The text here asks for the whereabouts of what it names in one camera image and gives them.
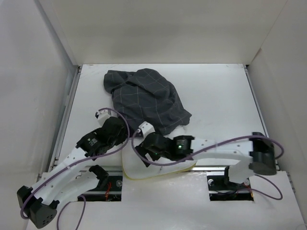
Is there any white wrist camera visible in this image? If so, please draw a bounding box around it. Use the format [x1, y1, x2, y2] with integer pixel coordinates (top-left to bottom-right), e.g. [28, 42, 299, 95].
[95, 109, 111, 127]
[139, 121, 155, 138]

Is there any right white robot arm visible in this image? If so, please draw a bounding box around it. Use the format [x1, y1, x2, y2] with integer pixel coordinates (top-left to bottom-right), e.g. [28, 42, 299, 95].
[131, 132, 278, 189]

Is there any dark grey checked pillowcase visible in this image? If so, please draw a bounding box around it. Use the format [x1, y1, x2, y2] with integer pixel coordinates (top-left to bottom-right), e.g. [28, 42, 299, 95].
[103, 68, 192, 136]

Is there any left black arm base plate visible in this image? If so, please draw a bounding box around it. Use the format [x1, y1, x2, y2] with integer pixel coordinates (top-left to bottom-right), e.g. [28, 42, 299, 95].
[83, 175, 123, 202]

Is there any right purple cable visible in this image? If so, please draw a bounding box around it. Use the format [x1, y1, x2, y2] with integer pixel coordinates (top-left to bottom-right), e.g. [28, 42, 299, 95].
[130, 128, 285, 201]

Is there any white pillow with yellow piping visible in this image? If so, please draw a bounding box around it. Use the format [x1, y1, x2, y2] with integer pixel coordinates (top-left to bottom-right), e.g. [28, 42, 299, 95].
[121, 124, 197, 181]

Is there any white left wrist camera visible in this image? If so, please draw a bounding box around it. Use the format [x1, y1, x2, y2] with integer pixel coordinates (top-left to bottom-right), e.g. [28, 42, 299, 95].
[95, 109, 111, 127]

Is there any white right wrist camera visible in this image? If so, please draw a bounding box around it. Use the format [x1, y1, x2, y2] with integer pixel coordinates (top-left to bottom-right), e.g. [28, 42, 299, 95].
[139, 121, 155, 138]

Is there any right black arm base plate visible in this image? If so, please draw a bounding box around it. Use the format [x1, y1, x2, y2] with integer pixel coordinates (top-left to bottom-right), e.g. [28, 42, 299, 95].
[207, 175, 254, 201]

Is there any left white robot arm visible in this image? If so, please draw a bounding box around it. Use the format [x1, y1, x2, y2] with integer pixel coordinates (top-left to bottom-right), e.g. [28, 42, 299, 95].
[17, 116, 130, 229]

